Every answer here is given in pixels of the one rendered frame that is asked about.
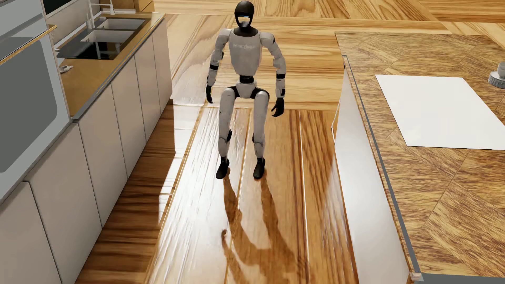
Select white left robot leg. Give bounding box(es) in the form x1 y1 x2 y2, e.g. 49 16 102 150
251 88 270 180

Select white robot leg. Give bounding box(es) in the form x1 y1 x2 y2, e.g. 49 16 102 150
251 88 270 180
216 87 238 180

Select white right robot leg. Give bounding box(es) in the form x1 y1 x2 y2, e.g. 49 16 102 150
216 87 238 180

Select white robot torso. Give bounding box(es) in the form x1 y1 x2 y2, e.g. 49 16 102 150
227 28 263 99

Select black robot head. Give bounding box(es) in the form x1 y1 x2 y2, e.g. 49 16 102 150
234 1 255 29

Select beige kitchen counter cabinets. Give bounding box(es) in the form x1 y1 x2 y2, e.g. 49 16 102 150
0 11 173 284

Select black double kitchen sink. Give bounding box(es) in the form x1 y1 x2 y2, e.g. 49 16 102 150
56 17 151 61

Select white kitchen faucet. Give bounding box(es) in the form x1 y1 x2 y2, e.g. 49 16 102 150
87 0 116 31

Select white flat cooktop panel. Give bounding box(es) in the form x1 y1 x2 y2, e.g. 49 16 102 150
375 74 505 151

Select wooden-top kitchen island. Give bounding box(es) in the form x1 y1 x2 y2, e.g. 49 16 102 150
332 31 505 284

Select grey built-in oven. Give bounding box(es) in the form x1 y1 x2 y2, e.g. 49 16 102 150
0 0 72 202

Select grey stack of plates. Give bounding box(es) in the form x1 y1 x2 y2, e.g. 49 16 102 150
488 62 505 90

